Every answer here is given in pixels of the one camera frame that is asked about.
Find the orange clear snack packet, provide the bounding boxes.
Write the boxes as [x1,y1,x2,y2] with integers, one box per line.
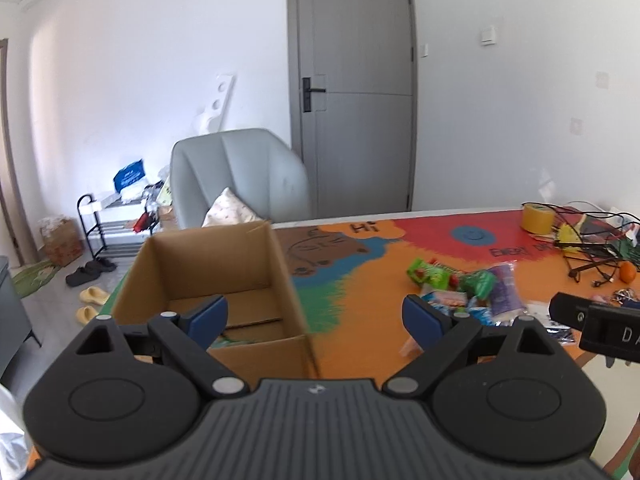
[420,287,469,309]

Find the purple wafer packet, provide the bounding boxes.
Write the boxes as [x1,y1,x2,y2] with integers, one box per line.
[488,262,524,321]

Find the blue snack packet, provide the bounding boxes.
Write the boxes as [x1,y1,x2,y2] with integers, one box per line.
[451,307,498,326]

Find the small orange fruit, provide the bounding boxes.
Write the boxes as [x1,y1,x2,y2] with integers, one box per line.
[618,261,638,284]

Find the dark green snack packet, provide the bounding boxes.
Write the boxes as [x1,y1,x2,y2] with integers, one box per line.
[458,270,497,301]

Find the light green snack packet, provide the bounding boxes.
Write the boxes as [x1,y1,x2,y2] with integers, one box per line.
[407,258,459,290]

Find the brown cardboard box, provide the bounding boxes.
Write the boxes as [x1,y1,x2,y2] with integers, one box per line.
[112,221,320,386]

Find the yellow slipper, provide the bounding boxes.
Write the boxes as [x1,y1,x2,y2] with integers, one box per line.
[79,286,110,307]
[75,306,99,325]

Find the yellow plush toy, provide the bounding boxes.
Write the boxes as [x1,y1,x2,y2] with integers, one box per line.
[555,222,582,252]

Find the colourful cartoon table mat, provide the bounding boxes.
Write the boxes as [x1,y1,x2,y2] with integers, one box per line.
[112,210,639,384]

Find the white power strip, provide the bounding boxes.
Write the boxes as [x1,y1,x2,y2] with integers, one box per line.
[566,200,639,228]

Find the black slippers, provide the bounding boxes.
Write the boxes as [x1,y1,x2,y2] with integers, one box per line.
[65,257,117,287]

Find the yellow tape roll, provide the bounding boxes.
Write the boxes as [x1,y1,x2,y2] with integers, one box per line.
[521,203,555,236]

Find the black shoe rack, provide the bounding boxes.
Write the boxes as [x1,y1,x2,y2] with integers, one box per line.
[76,193,162,260]

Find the dotted white cushion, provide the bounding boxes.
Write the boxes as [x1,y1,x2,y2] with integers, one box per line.
[202,188,262,228]

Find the small cardboard box on floor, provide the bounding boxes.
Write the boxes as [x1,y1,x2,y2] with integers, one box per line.
[39,216,84,266]

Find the green floor rug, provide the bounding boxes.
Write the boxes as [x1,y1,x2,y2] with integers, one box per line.
[11,260,60,299]

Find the blue plastic bag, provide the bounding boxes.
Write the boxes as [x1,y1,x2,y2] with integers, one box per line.
[113,159,145,193]

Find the grey armchair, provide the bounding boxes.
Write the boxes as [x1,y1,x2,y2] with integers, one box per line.
[169,128,312,229]

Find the white perforated board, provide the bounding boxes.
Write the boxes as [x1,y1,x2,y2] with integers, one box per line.
[193,74,235,136]

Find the grey door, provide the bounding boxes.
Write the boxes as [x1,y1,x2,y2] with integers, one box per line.
[288,0,416,218]

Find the tangled black cables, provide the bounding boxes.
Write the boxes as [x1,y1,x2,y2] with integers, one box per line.
[522,201,640,286]

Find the black door handle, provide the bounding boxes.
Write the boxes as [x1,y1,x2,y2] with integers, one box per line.
[302,77,326,113]

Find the white wall switch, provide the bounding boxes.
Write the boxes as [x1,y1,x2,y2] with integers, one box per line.
[480,25,498,47]

